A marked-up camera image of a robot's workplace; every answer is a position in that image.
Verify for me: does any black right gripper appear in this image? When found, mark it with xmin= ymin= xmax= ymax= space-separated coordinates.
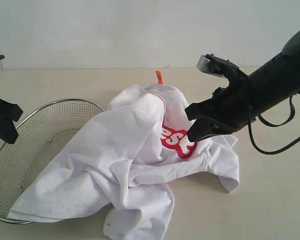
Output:
xmin=185 ymin=69 xmax=253 ymax=142

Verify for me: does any white t-shirt red logo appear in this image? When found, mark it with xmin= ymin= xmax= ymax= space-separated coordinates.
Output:
xmin=7 ymin=84 xmax=240 ymax=240

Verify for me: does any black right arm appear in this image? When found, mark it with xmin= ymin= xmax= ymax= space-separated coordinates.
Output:
xmin=185 ymin=31 xmax=300 ymax=142

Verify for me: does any orange tag on table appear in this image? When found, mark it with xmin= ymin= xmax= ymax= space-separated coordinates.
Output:
xmin=155 ymin=70 xmax=164 ymax=85

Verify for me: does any silver wire mesh basket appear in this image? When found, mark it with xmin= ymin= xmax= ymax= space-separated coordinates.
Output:
xmin=0 ymin=98 xmax=103 ymax=224

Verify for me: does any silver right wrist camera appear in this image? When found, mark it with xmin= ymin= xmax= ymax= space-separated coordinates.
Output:
xmin=196 ymin=53 xmax=239 ymax=79

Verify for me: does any black cable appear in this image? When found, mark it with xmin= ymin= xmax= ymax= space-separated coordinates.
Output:
xmin=247 ymin=93 xmax=300 ymax=155

